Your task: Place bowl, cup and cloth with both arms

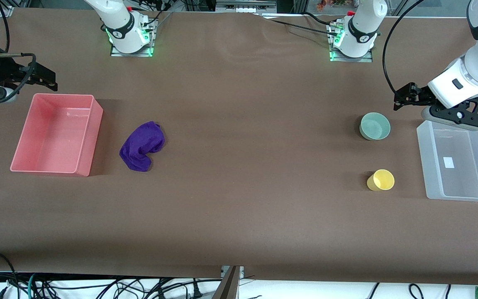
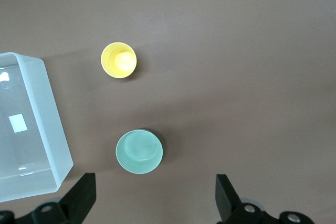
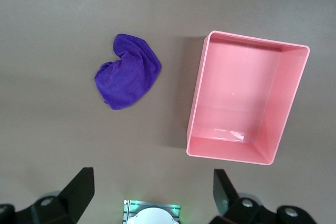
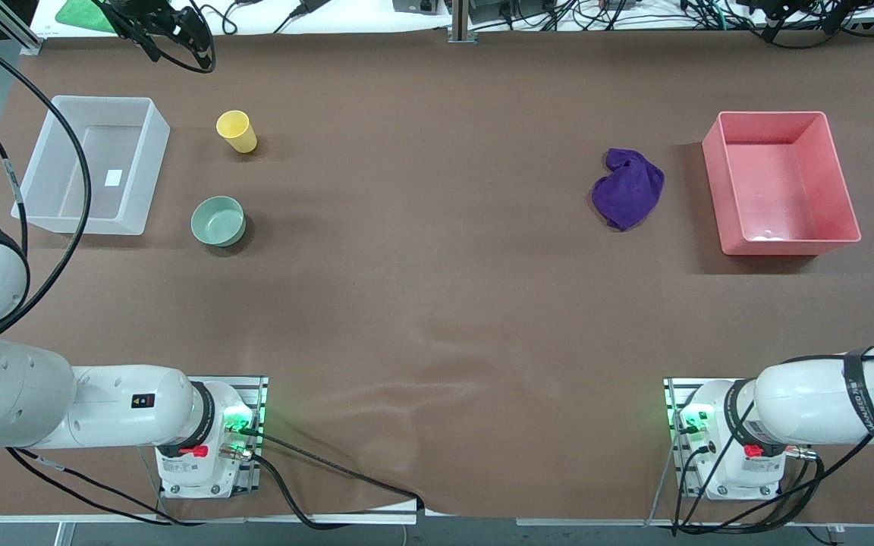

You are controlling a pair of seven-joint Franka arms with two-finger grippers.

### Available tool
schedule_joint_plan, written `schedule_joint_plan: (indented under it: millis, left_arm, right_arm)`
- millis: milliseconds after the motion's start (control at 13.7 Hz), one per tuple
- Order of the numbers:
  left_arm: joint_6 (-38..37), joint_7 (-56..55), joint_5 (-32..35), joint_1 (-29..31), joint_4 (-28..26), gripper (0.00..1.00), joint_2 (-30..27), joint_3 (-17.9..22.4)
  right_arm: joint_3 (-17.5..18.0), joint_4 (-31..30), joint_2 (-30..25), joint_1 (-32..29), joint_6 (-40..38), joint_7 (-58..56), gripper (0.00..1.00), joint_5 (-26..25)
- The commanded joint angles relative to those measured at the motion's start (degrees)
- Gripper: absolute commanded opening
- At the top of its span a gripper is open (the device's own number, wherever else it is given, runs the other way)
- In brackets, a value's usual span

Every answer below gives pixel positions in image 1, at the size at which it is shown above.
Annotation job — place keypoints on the green bowl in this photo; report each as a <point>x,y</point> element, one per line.
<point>374,126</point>

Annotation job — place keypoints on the pink plastic bin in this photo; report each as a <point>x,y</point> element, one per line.
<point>52,137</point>

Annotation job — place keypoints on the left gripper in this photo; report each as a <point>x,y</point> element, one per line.
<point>421,96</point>

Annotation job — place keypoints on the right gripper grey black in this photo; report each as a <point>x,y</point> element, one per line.
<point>3,71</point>

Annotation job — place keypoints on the white label sticker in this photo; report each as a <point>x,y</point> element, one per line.
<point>449,162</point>

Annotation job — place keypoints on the metal table corner bracket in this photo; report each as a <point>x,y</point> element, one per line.
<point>6,11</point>

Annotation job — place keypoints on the yellow cup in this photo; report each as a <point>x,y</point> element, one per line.
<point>382,180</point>

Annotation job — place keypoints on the purple cloth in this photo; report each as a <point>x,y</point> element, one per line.
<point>141,145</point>

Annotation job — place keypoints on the white power strip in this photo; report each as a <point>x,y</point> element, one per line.
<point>245,6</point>

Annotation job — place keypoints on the orange background object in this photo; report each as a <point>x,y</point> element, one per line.
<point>330,4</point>

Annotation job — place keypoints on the clear plastic bin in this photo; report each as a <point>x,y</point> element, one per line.
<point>463,166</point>

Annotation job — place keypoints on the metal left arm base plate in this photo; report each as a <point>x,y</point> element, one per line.
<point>367,59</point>

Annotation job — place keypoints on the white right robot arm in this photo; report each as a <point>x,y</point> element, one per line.
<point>120,20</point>

